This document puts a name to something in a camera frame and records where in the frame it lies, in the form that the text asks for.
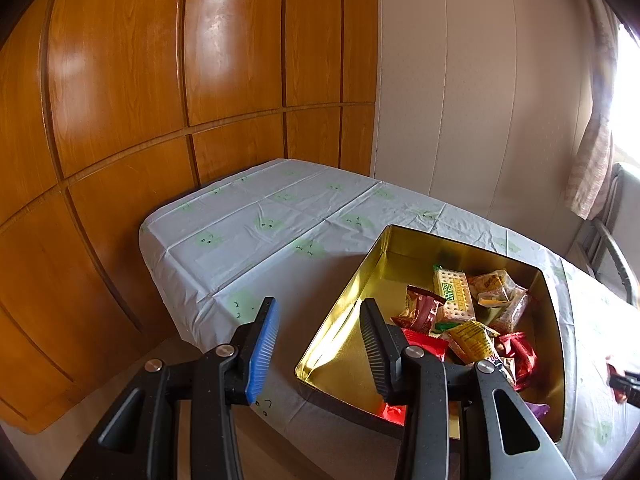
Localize grey yellow blue armchair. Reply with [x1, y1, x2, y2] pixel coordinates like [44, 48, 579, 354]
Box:
[580, 162, 640, 307]

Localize shiny red square packet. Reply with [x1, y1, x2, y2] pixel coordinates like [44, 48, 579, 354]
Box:
[500, 331, 539, 391]

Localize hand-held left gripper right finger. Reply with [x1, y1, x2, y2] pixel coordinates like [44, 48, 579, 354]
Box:
[360, 298, 576, 480]

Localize wooden wardrobe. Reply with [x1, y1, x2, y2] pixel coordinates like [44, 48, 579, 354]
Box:
[0, 0, 378, 433]

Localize long red snack packet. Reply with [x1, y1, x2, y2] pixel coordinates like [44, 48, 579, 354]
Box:
[402, 329, 450, 361]

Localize maroon tin box gold inside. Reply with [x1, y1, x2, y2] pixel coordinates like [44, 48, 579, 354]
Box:
[294, 225, 566, 446]

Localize yellow and dark brown packet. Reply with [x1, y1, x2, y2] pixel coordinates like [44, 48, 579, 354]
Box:
[446, 321, 502, 367]

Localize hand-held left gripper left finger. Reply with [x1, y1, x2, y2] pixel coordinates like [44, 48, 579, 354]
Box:
[62, 297, 280, 480]

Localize window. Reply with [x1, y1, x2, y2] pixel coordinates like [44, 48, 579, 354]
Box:
[612, 20, 640, 161]

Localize cracker packet green ends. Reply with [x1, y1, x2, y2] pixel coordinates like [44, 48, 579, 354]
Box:
[432, 264, 477, 333]

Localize long cracker packet red end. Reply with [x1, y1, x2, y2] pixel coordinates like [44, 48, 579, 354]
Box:
[492, 292, 531, 336]

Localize checked beige curtain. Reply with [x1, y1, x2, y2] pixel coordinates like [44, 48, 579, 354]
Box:
[565, 0, 619, 219]

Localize pale blue printed tablecloth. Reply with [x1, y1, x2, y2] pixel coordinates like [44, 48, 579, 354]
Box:
[137, 158, 636, 480]

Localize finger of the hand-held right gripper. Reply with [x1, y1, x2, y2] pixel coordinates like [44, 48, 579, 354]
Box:
[608, 370, 640, 407]

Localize dark red snack packet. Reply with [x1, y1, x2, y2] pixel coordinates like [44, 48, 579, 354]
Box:
[390, 285, 447, 335]

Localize yellow clear-window snack packet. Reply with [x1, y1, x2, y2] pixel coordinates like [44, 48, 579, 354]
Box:
[467, 270, 528, 308]

